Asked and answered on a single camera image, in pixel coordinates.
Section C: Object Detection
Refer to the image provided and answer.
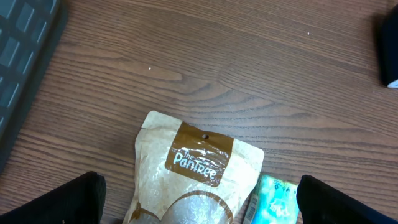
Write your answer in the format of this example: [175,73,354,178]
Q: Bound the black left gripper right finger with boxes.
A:
[297,175,397,224]

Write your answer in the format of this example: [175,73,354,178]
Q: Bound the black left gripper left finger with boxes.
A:
[1,171,106,224]

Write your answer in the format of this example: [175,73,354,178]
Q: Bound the teal tissue packet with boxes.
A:
[243,173,300,224]

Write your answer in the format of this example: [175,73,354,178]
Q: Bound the white packet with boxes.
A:
[123,111,264,223]

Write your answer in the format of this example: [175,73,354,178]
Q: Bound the white barcode scanner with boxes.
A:
[378,6,397,89]

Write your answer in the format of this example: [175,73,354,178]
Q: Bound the grey plastic mesh basket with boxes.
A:
[1,0,68,167]

